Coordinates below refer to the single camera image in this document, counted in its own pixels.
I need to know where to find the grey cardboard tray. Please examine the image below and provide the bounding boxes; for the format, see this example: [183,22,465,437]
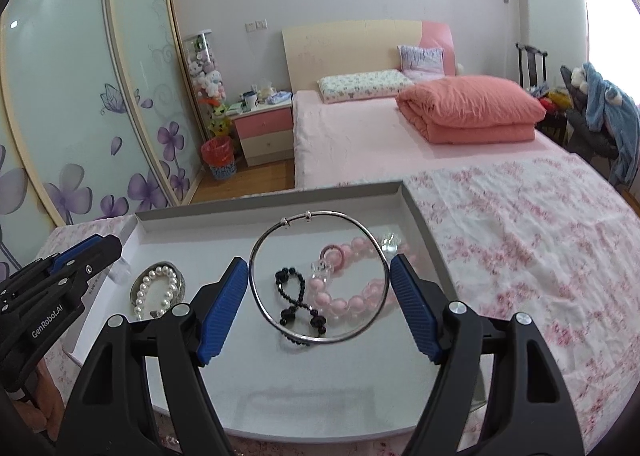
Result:
[65,181,488,429]

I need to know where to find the plush toy display tube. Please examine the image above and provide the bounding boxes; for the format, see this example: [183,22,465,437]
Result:
[182,30,232,139]

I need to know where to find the black bead bracelet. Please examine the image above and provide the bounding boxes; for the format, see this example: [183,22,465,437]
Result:
[273,266,329,339]

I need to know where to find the floral sliding door wardrobe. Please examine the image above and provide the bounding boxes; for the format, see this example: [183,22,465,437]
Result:
[0,0,206,277]

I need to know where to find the bed with pink sheet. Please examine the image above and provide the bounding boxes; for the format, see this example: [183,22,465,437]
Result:
[291,88,571,187]

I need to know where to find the person's left hand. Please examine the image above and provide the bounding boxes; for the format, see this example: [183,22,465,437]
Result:
[15,368,62,437]

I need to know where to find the red waste basket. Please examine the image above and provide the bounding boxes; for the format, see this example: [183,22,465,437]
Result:
[201,137,237,181]

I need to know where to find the folded salmon quilt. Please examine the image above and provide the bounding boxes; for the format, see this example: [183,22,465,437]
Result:
[395,76,547,144]

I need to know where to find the pink bead bracelet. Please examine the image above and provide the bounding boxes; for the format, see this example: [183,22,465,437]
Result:
[306,235,402,325]

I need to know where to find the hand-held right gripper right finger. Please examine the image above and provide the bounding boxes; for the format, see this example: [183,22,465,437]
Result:
[390,253,586,456]

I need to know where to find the pink and cream bedside table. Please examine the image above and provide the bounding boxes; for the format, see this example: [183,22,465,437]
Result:
[227,103,296,167]

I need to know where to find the thin silver bangle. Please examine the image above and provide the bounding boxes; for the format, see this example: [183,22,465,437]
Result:
[248,211,391,345]

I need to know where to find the dark wooden chair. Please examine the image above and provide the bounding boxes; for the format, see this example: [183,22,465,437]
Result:
[515,42,549,86]

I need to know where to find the cream and pink headboard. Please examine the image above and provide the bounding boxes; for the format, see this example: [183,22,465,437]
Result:
[281,20,458,91]

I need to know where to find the pink floral bedsheet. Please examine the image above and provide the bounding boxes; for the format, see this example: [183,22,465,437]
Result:
[40,153,640,456]

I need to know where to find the white pearl bracelet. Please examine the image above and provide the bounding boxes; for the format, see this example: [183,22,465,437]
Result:
[134,262,181,321]

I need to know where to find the floral print pillow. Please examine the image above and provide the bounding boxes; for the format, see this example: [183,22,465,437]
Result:
[316,70,415,104]

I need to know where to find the blue plush garment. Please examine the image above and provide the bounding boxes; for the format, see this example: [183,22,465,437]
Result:
[582,62,640,187]

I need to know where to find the pile of colourful toys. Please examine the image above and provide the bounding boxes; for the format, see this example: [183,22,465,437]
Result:
[532,86,569,115]

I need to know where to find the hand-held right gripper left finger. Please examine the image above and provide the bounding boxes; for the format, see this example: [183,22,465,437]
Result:
[62,257,249,456]

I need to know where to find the silver cuff bangle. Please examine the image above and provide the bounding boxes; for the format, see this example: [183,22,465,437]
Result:
[129,260,189,321]

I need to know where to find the silver ring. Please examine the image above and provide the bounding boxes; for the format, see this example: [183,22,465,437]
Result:
[319,243,347,269]

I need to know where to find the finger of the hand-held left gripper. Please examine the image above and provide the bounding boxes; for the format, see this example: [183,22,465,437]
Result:
[50,234,106,267]
[0,236,124,311]

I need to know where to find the small purple pillow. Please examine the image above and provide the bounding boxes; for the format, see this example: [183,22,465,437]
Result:
[397,44,445,81]

